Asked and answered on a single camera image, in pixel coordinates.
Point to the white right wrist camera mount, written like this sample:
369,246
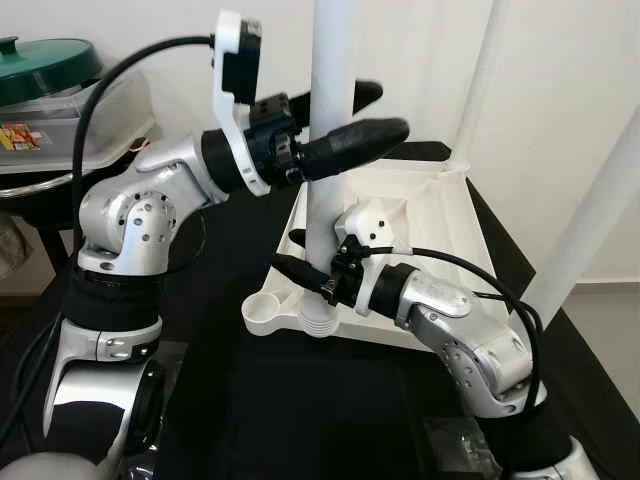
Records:
375,215

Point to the beige patterned bench cloth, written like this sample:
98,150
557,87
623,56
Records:
12,255

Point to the clear plastic storage box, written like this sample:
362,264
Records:
100,125

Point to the black round bowl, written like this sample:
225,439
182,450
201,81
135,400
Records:
30,190

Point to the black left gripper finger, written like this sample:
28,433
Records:
368,95
355,145

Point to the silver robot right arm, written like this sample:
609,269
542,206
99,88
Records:
470,340

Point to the dark green lid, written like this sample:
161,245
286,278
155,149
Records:
45,65

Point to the large clear tape patch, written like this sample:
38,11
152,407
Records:
460,445

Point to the black table cloth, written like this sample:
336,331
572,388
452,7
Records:
300,410

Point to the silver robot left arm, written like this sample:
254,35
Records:
130,225

